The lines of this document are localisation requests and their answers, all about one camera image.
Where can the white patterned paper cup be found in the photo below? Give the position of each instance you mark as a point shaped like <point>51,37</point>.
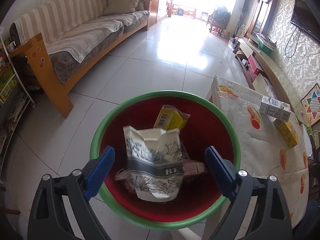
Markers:
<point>155,160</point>

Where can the wall-mounted black television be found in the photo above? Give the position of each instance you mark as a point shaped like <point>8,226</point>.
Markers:
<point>303,18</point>

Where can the chinese checkers board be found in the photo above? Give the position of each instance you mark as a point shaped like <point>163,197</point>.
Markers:
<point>311,105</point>

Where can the green box on cabinet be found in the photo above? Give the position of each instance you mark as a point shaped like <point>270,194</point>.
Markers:
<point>265,44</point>

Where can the beige cushion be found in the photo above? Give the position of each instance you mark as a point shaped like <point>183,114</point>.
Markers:
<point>120,7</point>

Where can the yellow box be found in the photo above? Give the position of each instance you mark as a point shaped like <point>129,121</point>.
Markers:
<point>170,118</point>

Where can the white book rack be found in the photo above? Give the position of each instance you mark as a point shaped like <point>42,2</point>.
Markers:
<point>14,100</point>

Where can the purple plastic bag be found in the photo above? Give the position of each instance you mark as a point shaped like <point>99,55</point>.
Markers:
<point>195,168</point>

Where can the long TV cabinet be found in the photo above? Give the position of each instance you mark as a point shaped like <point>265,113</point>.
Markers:
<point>282,85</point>

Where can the green red trash basin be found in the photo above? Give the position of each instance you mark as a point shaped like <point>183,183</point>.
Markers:
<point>196,200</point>

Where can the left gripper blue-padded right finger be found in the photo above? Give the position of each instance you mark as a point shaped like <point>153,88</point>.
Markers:
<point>270,219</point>

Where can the wooden striped-cover sofa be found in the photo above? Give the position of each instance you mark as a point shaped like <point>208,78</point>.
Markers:
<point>63,39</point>

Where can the white milk carton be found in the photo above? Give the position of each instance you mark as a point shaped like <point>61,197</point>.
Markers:
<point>275,108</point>

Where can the far wooden bench table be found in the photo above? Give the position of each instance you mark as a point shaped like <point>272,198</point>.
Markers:
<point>181,11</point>

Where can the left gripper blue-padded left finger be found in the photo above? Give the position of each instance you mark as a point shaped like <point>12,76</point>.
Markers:
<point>48,217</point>

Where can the fruit-print tablecloth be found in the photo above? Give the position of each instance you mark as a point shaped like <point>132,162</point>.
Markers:
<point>264,151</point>

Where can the yellow tea drink carton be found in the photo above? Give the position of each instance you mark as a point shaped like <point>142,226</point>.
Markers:
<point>287,131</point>

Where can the wooden chair with clothes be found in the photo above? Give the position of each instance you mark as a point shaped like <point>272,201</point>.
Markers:
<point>219,20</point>

